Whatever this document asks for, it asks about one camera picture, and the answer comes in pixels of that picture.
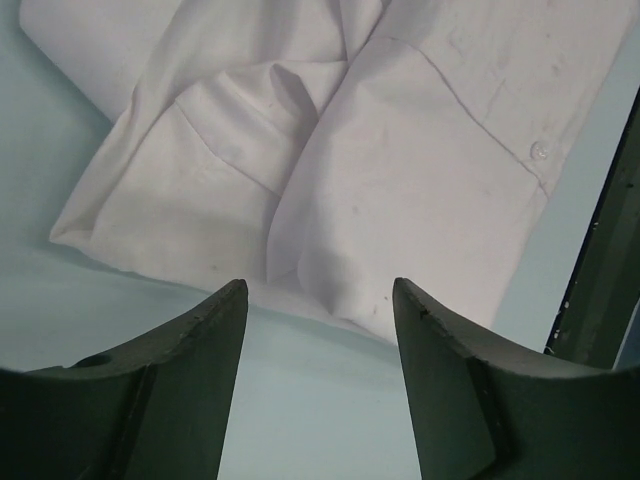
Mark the white long sleeve shirt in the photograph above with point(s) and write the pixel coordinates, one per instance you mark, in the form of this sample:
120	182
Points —
321	149

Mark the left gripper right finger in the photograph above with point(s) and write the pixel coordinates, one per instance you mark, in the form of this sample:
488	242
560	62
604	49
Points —
484	407

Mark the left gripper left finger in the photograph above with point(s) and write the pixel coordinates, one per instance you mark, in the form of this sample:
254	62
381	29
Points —
155	407

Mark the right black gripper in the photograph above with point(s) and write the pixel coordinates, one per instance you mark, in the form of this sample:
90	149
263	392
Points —
603	291

